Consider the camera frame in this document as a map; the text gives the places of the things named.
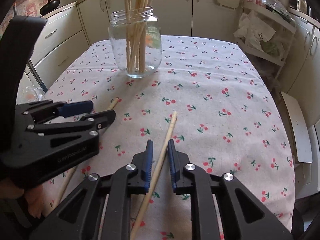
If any person's left hand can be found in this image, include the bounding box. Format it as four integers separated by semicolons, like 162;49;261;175
1;179;44;218

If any white rolling storage cart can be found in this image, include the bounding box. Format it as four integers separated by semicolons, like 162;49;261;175
234;0;297;79

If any mop handle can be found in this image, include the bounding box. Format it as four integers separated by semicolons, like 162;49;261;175
27;60;48;93

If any clear glass jar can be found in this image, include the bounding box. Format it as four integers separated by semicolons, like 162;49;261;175
108;7;163;79

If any cherry print tablecloth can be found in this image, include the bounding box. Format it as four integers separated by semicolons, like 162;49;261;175
46;36;295;229

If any small white stool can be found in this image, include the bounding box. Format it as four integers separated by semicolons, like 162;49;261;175
280;92;313;164

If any black wok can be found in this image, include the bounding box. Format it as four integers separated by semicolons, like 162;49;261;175
40;0;60;16

